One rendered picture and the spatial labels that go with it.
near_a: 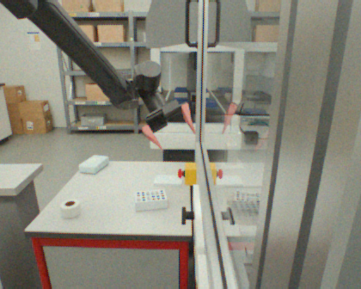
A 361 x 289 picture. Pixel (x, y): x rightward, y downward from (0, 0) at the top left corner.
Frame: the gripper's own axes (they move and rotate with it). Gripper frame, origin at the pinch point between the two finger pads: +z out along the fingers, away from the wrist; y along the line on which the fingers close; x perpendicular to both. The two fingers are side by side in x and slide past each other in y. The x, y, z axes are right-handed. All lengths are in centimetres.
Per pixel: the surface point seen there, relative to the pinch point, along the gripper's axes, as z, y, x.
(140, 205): 2.3, -22.2, 35.4
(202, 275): 30.4, -10.5, -8.0
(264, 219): 26, -3, -47
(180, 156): -23, 4, 84
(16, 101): -323, -177, 288
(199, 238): 24.2, -7.6, 0.2
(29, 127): -288, -186, 320
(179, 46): -62, 30, 42
